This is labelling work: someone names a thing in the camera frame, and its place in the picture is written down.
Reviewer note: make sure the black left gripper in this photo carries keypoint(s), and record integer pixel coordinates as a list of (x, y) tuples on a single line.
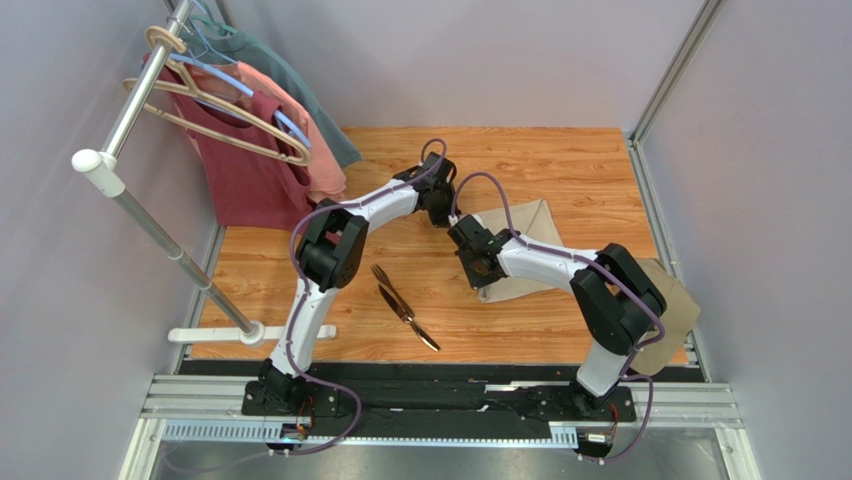
[(442, 220)]

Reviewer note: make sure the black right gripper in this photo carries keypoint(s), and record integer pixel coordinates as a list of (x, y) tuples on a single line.
[(482, 267)]

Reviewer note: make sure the beige cloth napkin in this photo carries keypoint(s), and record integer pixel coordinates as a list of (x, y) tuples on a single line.
[(533, 219)]

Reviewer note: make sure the silver fork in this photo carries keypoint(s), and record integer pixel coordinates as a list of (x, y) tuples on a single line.
[(384, 281)]

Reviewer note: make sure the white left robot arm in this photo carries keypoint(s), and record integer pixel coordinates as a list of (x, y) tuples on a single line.
[(327, 258)]

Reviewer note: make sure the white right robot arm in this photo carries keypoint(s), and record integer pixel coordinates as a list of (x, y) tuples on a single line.
[(621, 306)]

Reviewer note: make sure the silver table knife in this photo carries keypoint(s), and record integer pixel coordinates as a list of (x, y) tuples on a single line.
[(408, 319)]

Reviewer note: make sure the salmon pink t-shirt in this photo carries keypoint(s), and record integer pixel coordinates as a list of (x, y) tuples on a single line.
[(327, 179)]

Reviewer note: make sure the dark red t-shirt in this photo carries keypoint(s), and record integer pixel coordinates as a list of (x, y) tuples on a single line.
[(247, 189)]

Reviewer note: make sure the beige baseball cap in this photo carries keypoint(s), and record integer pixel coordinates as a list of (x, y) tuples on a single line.
[(679, 319)]

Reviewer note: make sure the teal green shirt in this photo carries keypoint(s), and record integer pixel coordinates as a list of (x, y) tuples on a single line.
[(242, 46)]

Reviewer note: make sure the blue plastic hanger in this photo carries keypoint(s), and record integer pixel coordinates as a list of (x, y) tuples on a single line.
[(283, 122)]

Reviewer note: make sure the beige wooden hanger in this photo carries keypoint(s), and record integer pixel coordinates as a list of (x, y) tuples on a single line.
[(296, 154)]

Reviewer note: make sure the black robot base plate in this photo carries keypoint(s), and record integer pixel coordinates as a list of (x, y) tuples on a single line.
[(540, 402)]

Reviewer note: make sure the green wire hanger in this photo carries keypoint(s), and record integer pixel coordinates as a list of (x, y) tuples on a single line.
[(213, 28)]

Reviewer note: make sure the aluminium frame rail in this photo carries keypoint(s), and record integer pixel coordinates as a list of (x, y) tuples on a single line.
[(208, 408)]

